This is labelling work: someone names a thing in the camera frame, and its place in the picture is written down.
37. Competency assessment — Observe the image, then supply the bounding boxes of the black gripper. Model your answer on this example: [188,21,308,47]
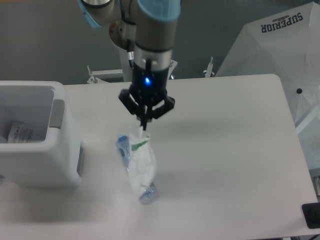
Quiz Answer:
[118,63,176,131]

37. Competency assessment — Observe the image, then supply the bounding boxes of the white metal base bracket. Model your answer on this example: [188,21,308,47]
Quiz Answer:
[87,56,215,84]

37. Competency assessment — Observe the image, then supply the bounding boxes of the clear plastic bag green stripe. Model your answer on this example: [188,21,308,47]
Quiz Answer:
[128,126,157,201]

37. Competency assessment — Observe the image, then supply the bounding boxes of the white umbrella with lettering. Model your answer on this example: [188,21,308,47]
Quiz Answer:
[214,2,320,173]

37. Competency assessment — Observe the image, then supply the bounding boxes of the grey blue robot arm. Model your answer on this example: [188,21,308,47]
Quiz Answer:
[78,0,181,129]

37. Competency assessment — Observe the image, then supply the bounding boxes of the crushed clear plastic bottle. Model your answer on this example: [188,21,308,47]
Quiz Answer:
[115,134,158,205]

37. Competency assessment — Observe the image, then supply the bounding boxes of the black device at table edge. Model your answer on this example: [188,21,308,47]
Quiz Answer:
[301,202,320,229]

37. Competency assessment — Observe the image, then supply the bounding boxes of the white plastic trash can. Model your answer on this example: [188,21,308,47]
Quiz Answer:
[0,80,84,188]

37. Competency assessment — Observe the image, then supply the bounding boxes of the white printed paper trash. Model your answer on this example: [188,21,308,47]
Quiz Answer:
[7,121,34,144]

